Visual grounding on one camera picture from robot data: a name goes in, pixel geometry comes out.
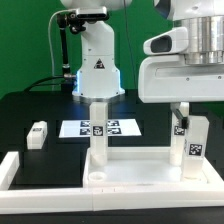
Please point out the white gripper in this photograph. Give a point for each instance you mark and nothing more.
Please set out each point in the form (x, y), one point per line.
(167, 79)

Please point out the white desk top panel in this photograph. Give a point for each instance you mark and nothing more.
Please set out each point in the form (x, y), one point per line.
(131, 166)

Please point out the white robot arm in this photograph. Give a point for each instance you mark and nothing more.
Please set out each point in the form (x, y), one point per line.
(98, 77)

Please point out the fiducial marker sheet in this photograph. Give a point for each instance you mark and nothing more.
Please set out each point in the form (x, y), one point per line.
(115, 127)

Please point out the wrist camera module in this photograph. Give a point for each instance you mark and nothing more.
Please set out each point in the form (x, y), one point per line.
(171, 42)

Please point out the white L-shaped fixture frame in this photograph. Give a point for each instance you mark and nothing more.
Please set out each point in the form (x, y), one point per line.
(98, 193)

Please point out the silver camera on stand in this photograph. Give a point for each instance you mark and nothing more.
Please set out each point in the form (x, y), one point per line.
(97, 13)

